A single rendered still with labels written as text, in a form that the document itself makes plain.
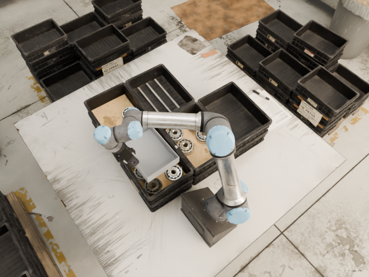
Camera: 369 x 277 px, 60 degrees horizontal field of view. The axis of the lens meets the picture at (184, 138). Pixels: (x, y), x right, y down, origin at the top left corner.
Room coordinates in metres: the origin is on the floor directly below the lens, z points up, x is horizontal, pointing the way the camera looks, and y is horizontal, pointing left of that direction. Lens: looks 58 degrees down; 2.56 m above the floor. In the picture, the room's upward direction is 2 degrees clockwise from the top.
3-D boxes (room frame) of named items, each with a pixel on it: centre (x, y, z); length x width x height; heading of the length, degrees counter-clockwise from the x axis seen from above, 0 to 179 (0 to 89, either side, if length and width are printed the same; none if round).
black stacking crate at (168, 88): (1.36, 0.17, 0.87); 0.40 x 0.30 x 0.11; 36
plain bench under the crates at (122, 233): (1.12, 0.06, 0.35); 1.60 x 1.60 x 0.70; 40
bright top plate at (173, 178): (0.81, 0.06, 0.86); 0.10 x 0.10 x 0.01
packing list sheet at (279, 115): (1.40, -0.58, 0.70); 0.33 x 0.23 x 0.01; 40
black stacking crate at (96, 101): (1.18, 0.41, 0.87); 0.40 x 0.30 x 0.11; 36
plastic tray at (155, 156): (0.82, 0.19, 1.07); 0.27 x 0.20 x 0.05; 40
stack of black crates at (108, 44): (2.18, 0.74, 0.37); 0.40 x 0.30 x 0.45; 130
